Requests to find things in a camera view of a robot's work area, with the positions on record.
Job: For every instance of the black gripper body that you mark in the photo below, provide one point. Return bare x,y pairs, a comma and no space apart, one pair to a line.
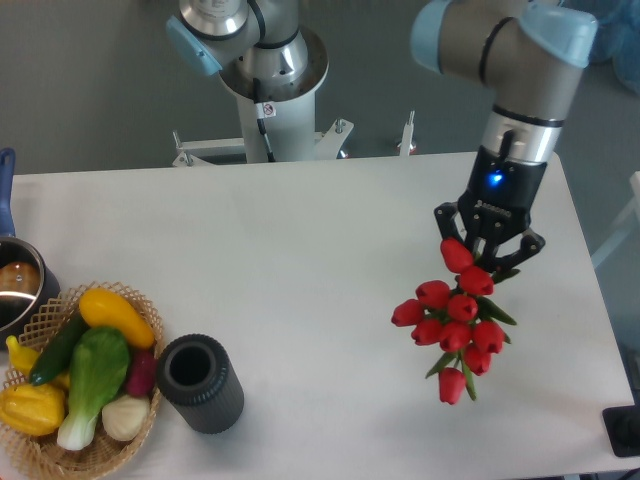
499,195

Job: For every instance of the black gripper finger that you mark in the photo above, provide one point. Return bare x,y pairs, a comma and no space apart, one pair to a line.
453,222
530,245

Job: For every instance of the red tulip bouquet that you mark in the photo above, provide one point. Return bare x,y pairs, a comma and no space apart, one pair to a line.
463,321

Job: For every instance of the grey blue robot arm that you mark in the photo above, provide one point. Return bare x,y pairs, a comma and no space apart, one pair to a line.
531,53

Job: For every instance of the dark grey ribbed vase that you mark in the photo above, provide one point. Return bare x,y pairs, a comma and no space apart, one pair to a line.
196,376

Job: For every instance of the black device at edge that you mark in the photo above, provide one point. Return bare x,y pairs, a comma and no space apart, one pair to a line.
622,427

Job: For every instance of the blue plastic bag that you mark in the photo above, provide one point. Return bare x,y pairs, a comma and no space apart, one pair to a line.
617,40

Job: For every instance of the dark red radish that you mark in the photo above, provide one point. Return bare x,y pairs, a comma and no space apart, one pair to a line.
141,375

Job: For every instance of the yellow squash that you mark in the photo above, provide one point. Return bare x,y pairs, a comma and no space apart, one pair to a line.
103,308

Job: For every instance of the green bok choy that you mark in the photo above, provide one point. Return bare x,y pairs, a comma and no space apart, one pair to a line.
98,368

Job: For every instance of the white garlic bulb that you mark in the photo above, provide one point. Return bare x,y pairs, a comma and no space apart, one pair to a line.
123,418

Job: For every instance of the green cucumber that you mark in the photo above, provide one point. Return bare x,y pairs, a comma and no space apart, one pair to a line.
55,358

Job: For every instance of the small yellow gourd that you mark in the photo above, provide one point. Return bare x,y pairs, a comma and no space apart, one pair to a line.
23,359

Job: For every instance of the yellow ribbed pumpkin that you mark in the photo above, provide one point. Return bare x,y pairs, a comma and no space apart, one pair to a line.
33,410

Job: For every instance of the woven wicker basket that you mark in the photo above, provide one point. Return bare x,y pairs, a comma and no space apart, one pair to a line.
41,457

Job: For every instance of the white frame at right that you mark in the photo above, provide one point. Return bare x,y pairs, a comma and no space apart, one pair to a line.
623,225

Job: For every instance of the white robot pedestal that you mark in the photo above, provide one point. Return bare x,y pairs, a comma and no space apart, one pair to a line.
275,94

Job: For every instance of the blue handled saucepan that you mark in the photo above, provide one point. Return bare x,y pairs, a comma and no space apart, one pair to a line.
27,283

